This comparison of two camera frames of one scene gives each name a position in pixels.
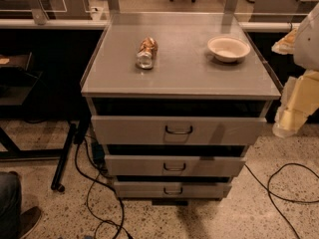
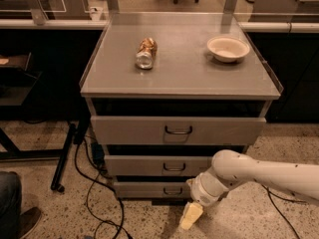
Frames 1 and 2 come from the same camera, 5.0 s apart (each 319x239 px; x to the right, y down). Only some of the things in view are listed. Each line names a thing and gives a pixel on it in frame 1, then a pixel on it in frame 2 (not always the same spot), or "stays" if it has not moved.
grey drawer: (170, 189) stays
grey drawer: (176, 130) stays
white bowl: (228, 49) stays
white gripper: (308, 44) to (200, 191)
